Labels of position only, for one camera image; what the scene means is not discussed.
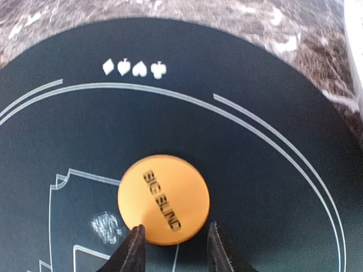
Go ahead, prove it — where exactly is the orange big blind button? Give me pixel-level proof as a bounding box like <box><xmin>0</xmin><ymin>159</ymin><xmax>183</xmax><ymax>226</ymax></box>
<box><xmin>117</xmin><ymin>155</ymin><xmax>210</xmax><ymax>246</ymax></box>

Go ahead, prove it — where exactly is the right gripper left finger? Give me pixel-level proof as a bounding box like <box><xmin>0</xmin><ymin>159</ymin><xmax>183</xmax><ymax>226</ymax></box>
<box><xmin>97</xmin><ymin>225</ymin><xmax>146</xmax><ymax>272</ymax></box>

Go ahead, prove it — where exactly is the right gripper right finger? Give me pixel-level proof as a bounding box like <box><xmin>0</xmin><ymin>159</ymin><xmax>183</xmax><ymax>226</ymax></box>
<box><xmin>207</xmin><ymin>222</ymin><xmax>256</xmax><ymax>272</ymax></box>

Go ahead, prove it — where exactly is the black round poker mat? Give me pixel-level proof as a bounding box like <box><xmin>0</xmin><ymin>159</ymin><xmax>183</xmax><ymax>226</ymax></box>
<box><xmin>1</xmin><ymin>18</ymin><xmax>362</xmax><ymax>271</ymax></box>

